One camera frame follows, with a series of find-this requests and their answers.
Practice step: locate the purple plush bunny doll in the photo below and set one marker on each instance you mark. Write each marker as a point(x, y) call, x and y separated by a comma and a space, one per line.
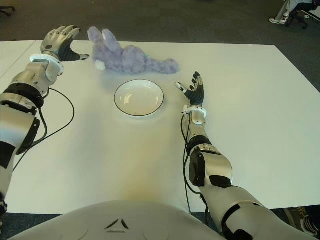
point(125, 60)

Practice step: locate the silver robot torso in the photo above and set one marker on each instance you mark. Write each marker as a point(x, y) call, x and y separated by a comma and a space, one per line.
point(120, 217)

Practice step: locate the dark patterned sneaker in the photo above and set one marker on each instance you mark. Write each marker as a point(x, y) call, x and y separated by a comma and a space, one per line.
point(302, 220)

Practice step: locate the white plate with black rim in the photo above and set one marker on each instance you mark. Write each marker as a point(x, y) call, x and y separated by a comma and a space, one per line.
point(138, 100)

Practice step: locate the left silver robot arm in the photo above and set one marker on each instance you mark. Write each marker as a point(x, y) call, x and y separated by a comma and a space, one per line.
point(25, 82)

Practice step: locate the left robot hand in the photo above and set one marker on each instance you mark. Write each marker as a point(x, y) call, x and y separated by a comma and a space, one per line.
point(53, 40)

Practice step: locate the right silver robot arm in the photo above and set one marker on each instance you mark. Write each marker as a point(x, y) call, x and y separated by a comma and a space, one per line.
point(217, 165)

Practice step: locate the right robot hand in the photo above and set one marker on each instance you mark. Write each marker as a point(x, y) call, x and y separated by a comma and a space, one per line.
point(196, 93)

